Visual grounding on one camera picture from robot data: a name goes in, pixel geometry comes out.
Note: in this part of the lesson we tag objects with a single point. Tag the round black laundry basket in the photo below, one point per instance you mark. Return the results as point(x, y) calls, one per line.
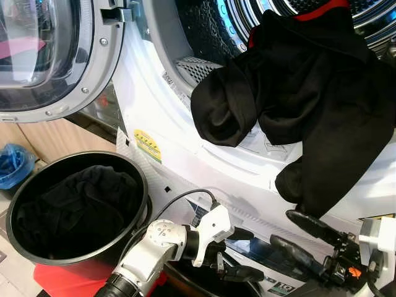
point(37, 176)

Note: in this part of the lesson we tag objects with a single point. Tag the grey perforated lint filter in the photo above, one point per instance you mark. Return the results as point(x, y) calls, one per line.
point(198, 69)

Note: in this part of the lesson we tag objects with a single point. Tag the crumpled black clothes pile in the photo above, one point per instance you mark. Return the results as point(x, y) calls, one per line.
point(74, 210)

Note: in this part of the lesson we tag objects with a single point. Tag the round glass dryer door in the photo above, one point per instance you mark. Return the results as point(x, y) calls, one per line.
point(108, 62)

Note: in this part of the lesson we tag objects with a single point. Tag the yellow rectangular sticker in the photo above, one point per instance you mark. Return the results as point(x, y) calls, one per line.
point(147, 145)

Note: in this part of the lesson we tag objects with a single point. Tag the white instruction sticker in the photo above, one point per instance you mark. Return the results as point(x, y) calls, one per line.
point(260, 145)

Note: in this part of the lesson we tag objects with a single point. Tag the light wooden cabinet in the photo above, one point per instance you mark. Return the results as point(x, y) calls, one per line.
point(62, 139)

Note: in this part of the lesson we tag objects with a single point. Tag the perforated steel dryer drum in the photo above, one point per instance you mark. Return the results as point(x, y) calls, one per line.
point(235, 12)

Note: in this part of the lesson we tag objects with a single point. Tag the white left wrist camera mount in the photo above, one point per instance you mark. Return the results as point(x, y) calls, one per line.
point(213, 226)

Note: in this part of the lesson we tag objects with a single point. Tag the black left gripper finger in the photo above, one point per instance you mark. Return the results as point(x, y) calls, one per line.
point(242, 234)
point(244, 273)

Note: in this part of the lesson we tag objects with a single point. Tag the white tumble dryer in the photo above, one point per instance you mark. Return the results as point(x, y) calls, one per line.
point(185, 161)

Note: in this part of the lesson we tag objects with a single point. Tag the white front load washer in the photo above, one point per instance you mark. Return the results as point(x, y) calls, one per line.
point(281, 288)

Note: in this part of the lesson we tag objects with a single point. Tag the yellow triangle warning label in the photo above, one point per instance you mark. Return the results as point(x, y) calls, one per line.
point(380, 216)

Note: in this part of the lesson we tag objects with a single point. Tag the red plastic stool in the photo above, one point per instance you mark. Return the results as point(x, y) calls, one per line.
point(62, 281)

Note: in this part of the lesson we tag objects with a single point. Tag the blue plastic bag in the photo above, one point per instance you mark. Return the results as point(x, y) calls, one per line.
point(13, 167)

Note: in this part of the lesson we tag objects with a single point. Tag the black long sleeved garment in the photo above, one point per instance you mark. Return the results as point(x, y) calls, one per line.
point(334, 124)

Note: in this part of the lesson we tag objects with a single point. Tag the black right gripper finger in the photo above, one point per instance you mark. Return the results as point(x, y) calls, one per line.
point(315, 227)
point(297, 253)

